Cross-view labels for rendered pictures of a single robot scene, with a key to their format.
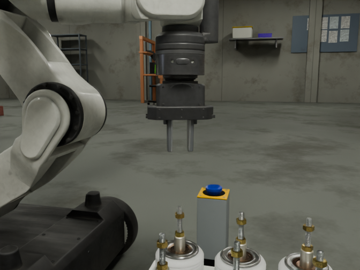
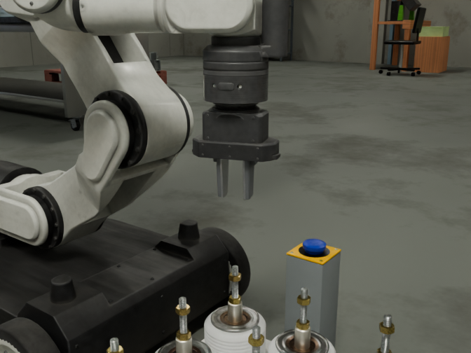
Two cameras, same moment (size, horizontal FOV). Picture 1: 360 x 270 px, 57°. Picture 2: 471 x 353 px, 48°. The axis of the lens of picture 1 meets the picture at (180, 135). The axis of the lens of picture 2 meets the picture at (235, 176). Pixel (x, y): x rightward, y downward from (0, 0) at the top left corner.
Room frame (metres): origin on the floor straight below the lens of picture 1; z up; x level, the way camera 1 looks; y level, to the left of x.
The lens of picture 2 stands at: (-0.05, -0.28, 0.69)
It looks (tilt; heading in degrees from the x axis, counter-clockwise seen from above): 16 degrees down; 22
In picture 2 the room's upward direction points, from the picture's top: straight up
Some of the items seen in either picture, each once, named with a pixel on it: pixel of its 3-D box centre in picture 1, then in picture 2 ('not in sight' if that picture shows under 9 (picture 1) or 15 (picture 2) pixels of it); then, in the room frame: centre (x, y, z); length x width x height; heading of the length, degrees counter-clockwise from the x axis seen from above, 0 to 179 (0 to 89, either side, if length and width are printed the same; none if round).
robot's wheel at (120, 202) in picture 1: (107, 226); (213, 267); (1.05, 0.24, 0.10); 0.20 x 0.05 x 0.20; 77
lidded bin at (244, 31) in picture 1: (242, 33); not in sight; (9.23, -1.67, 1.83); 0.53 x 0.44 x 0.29; 77
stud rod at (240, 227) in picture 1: (240, 231); (303, 312); (0.59, -0.11, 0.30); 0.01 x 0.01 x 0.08
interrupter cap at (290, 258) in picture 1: (306, 264); not in sight; (0.56, -0.23, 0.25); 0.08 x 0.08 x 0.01
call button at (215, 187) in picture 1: (214, 190); (314, 248); (0.77, -0.08, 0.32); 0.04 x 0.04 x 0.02
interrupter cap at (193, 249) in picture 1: (179, 249); (235, 319); (0.61, 0.00, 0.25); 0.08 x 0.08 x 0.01
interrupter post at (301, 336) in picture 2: (240, 250); (302, 337); (0.59, -0.11, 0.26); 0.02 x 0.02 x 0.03
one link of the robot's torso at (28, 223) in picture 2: not in sight; (51, 206); (0.86, 0.57, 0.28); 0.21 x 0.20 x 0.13; 77
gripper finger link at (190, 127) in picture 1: (192, 134); (251, 176); (0.62, -0.02, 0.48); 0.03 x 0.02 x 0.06; 6
